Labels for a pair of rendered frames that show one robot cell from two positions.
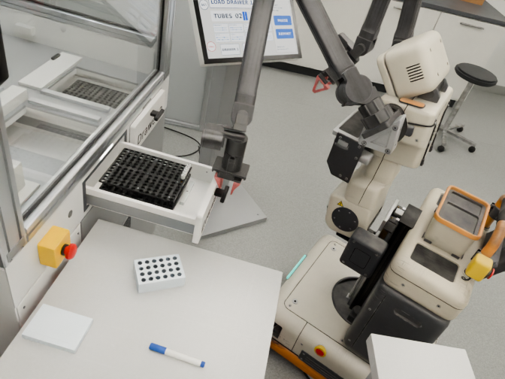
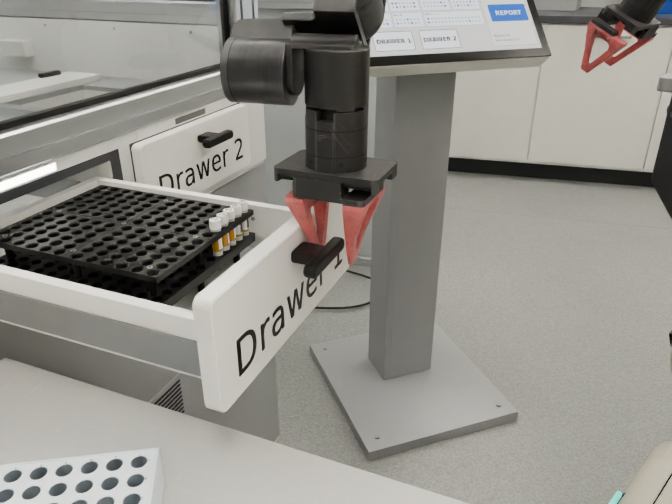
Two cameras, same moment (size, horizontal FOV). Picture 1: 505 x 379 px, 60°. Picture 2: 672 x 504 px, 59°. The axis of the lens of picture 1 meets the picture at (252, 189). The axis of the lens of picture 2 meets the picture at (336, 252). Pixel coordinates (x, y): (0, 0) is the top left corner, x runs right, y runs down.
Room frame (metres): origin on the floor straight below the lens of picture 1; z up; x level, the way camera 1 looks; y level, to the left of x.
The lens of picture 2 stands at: (0.51, -0.11, 1.16)
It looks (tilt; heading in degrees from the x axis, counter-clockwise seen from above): 26 degrees down; 21
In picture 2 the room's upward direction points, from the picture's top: straight up
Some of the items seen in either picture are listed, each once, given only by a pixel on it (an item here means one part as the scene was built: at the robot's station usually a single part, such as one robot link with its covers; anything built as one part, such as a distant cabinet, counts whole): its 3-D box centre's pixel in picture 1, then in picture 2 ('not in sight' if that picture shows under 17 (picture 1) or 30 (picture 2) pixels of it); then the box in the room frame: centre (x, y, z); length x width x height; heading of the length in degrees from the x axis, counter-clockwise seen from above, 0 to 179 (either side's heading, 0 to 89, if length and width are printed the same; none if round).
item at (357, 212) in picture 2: (229, 180); (339, 216); (1.01, 0.07, 0.93); 0.07 x 0.07 x 0.09; 89
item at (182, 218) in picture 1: (144, 181); (122, 251); (0.98, 0.32, 0.86); 0.40 x 0.26 x 0.06; 89
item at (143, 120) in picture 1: (148, 119); (199, 155); (1.30, 0.43, 0.87); 0.29 x 0.02 x 0.11; 179
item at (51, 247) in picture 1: (55, 247); not in sight; (0.66, 0.43, 0.88); 0.07 x 0.05 x 0.07; 179
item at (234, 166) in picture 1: (232, 161); (336, 144); (1.01, 0.08, 1.01); 0.10 x 0.07 x 0.07; 89
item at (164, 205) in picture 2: (146, 181); (128, 249); (0.98, 0.32, 0.87); 0.22 x 0.18 x 0.06; 89
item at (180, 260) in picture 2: (179, 183); (203, 240); (0.98, 0.21, 0.90); 0.18 x 0.02 x 0.01; 179
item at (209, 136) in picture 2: (155, 113); (211, 137); (1.30, 0.40, 0.91); 0.07 x 0.04 x 0.01; 179
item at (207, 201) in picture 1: (210, 198); (289, 278); (0.98, 0.11, 0.87); 0.29 x 0.02 x 0.11; 179
